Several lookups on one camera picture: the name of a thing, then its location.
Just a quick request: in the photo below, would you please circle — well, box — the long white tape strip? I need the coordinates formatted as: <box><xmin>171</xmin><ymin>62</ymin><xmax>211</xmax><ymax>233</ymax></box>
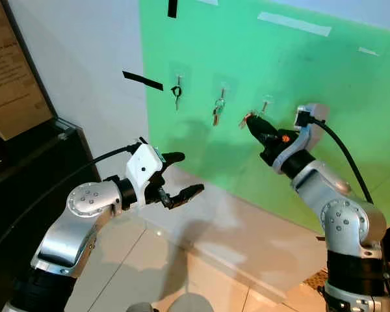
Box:
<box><xmin>257</xmin><ymin>11</ymin><xmax>333</xmax><ymax>38</ymax></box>

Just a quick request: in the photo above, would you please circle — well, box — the black cabinet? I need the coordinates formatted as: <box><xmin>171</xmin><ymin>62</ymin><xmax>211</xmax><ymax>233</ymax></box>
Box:
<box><xmin>0</xmin><ymin>117</ymin><xmax>103</xmax><ymax>312</ymax></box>

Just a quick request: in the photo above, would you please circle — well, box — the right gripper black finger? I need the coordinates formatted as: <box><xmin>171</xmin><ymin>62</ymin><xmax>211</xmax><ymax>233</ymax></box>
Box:
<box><xmin>247</xmin><ymin>118</ymin><xmax>274</xmax><ymax>142</ymax></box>
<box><xmin>255</xmin><ymin>115</ymin><xmax>279</xmax><ymax>138</ymax></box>

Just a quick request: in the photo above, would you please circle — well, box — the silver key bunch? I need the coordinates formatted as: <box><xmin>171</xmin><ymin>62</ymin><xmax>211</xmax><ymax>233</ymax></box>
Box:
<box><xmin>212</xmin><ymin>91</ymin><xmax>228</xmax><ymax>128</ymax></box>

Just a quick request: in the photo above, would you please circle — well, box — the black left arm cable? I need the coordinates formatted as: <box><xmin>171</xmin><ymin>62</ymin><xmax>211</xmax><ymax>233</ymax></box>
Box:
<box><xmin>0</xmin><ymin>144</ymin><xmax>142</xmax><ymax>261</ymax></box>

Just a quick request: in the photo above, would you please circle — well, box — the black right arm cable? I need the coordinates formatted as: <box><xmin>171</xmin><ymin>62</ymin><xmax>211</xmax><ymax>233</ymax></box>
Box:
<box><xmin>305</xmin><ymin>116</ymin><xmax>376</xmax><ymax>207</ymax></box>

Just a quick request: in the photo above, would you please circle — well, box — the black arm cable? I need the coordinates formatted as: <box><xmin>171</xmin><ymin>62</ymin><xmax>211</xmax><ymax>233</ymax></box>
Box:
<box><xmin>0</xmin><ymin>144</ymin><xmax>142</xmax><ymax>261</ymax></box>
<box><xmin>305</xmin><ymin>116</ymin><xmax>376</xmax><ymax>207</ymax></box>

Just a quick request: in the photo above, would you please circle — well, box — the green wall sheet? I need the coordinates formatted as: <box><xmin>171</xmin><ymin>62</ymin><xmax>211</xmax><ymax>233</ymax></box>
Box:
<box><xmin>138</xmin><ymin>0</ymin><xmax>390</xmax><ymax>235</ymax></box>

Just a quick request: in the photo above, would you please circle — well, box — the long black tape strip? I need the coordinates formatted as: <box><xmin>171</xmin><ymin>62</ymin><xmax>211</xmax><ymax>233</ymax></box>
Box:
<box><xmin>122</xmin><ymin>70</ymin><xmax>164</xmax><ymax>92</ymax></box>

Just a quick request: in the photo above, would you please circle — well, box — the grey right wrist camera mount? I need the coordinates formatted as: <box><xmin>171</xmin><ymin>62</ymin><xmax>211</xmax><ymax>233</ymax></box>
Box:
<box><xmin>292</xmin><ymin>102</ymin><xmax>332</xmax><ymax>160</ymax></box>

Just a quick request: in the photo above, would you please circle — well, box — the clear adhesive wall hook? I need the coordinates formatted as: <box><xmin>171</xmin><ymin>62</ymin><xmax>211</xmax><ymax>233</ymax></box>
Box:
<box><xmin>259</xmin><ymin>94</ymin><xmax>278</xmax><ymax>118</ymax></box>
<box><xmin>169</xmin><ymin>62</ymin><xmax>190</xmax><ymax>89</ymax></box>
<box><xmin>214</xmin><ymin>79</ymin><xmax>234</xmax><ymax>105</ymax></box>

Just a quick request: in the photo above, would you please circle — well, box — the short white tape strip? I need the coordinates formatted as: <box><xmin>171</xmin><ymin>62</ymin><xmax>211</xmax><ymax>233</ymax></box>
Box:
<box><xmin>357</xmin><ymin>47</ymin><xmax>382</xmax><ymax>57</ymax></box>

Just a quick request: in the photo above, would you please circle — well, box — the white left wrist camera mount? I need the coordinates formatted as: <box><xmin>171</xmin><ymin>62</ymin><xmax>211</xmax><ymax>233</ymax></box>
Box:
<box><xmin>125</xmin><ymin>140</ymin><xmax>166</xmax><ymax>207</ymax></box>

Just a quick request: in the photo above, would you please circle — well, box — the grey right robot leg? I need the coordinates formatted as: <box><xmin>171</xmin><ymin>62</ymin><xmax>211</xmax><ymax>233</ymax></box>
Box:
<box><xmin>165</xmin><ymin>292</ymin><xmax>216</xmax><ymax>312</ymax></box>

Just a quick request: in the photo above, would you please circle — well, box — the small copper key bunch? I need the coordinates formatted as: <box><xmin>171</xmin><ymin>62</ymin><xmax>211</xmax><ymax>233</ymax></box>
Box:
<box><xmin>239</xmin><ymin>112</ymin><xmax>256</xmax><ymax>129</ymax></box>

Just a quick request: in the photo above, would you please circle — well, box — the dark key bunch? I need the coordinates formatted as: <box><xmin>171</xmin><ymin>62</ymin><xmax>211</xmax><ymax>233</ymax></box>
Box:
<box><xmin>171</xmin><ymin>77</ymin><xmax>185</xmax><ymax>112</ymax></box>

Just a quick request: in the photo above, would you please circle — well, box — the brown cardboard box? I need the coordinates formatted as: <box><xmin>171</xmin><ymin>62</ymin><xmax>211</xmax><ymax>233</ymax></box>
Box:
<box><xmin>0</xmin><ymin>0</ymin><xmax>55</xmax><ymax>141</ymax></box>

